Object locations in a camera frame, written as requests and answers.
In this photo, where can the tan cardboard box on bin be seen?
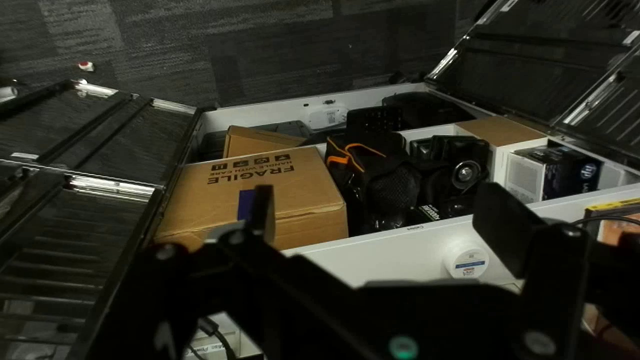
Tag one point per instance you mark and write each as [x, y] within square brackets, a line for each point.
[501, 130]

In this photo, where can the translucent white plastic bin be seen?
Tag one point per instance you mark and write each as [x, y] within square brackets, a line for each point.
[557, 171]

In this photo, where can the large fragile cardboard box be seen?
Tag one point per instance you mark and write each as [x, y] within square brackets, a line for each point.
[286, 190]

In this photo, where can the small brown cardboard box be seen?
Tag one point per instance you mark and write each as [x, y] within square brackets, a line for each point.
[250, 141]

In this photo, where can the white solder spool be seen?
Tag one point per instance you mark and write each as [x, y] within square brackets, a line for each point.
[466, 261]

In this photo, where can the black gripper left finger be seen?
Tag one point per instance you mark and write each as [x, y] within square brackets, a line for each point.
[257, 212]

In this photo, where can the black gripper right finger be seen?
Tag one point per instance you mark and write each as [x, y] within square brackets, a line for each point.
[514, 232]

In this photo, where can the white metal shelf unit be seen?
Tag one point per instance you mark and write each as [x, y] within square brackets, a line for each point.
[389, 295]

